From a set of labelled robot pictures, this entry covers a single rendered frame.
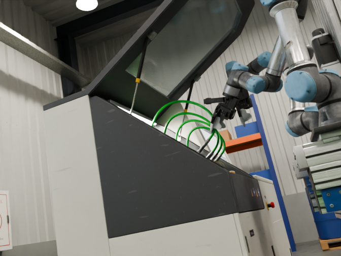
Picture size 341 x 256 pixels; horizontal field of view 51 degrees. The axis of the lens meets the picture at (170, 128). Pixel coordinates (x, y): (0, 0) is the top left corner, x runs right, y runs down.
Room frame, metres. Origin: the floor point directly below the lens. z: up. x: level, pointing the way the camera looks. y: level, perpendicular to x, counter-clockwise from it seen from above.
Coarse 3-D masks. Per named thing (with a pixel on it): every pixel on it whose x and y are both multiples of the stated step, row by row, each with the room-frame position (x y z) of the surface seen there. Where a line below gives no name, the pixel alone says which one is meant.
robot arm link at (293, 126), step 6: (294, 102) 1.98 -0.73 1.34; (294, 108) 1.98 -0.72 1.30; (300, 108) 1.96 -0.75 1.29; (288, 114) 2.01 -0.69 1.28; (294, 114) 1.96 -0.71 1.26; (300, 114) 1.93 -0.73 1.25; (288, 120) 2.01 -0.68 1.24; (294, 120) 1.95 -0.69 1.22; (288, 126) 2.00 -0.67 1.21; (294, 126) 1.96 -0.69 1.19; (300, 126) 1.93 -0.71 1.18; (288, 132) 2.02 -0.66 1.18; (294, 132) 1.99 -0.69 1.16; (300, 132) 1.96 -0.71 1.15; (306, 132) 1.95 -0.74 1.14
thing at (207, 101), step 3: (204, 99) 1.70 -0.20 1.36; (207, 99) 1.69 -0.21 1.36; (210, 99) 1.68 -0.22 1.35; (213, 99) 1.67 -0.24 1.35; (216, 99) 1.67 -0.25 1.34; (219, 99) 1.66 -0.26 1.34; (222, 99) 1.65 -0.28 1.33; (204, 102) 1.70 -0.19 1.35; (207, 102) 1.69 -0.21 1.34; (210, 102) 1.69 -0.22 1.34; (213, 102) 1.68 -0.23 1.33; (216, 102) 1.67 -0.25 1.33; (219, 102) 1.67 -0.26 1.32
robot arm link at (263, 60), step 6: (312, 48) 1.89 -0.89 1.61; (264, 54) 1.69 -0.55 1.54; (270, 54) 1.71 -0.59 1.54; (312, 54) 1.91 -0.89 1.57; (258, 60) 1.72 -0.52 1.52; (264, 60) 1.69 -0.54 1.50; (252, 66) 1.77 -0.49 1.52; (258, 66) 1.74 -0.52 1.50; (264, 66) 1.73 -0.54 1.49; (258, 72) 1.79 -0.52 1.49
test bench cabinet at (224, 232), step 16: (192, 224) 1.45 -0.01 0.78; (208, 224) 1.43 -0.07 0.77; (224, 224) 1.41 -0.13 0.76; (240, 224) 1.39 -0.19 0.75; (112, 240) 1.58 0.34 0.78; (128, 240) 1.56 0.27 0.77; (144, 240) 1.53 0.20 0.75; (160, 240) 1.51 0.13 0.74; (176, 240) 1.48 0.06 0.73; (192, 240) 1.46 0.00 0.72; (208, 240) 1.44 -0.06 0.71; (224, 240) 1.41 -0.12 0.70; (240, 240) 1.39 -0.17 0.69; (272, 240) 2.02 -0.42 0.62
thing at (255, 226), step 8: (240, 216) 1.42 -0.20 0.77; (248, 216) 1.56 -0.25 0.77; (256, 216) 1.74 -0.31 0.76; (264, 216) 1.96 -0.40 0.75; (248, 224) 1.52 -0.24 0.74; (256, 224) 1.69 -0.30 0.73; (264, 224) 1.90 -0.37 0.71; (248, 232) 1.49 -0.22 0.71; (256, 232) 1.65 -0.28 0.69; (264, 232) 1.84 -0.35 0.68; (248, 240) 1.46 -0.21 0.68; (256, 240) 1.61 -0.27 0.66; (264, 240) 1.79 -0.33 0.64; (248, 248) 1.41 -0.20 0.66; (256, 248) 1.57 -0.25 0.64; (264, 248) 1.74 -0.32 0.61; (272, 248) 1.93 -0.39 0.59
